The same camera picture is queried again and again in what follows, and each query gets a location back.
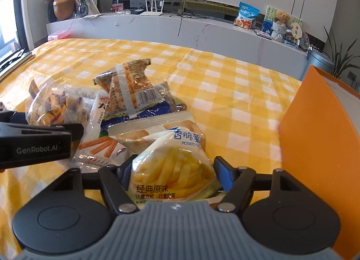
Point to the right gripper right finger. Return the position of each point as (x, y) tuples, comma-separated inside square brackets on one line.
[(236, 182)]

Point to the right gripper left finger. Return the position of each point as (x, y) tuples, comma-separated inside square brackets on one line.
[(114, 182)]

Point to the mixed veggie chips bag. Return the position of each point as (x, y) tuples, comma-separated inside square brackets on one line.
[(55, 104)]

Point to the potato sticks snack bag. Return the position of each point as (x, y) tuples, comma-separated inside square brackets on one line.
[(170, 162)]

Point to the white carrot stick snack bag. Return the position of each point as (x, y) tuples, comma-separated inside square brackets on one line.
[(96, 148)]

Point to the yellow checkered tablecloth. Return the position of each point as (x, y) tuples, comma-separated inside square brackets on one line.
[(236, 104)]

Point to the blue patterned snack bag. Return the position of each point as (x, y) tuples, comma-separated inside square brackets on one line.
[(131, 95)]

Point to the orange storage box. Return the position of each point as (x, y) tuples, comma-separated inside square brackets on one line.
[(319, 140)]

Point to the pink tissue box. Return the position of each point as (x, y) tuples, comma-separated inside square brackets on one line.
[(59, 35)]

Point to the brown round vase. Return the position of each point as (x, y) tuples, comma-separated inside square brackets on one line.
[(63, 9)]

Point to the grey metal trash bin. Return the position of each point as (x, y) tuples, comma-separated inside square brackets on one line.
[(319, 60)]

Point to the green potted plant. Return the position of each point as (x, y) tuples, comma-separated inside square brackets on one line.
[(341, 58)]

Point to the teddy bear figure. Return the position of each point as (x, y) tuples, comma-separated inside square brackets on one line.
[(279, 26)]

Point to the blue snack bag on shelf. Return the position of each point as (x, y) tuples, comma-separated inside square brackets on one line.
[(246, 16)]

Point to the white wifi router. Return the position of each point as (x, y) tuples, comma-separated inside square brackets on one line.
[(152, 8)]

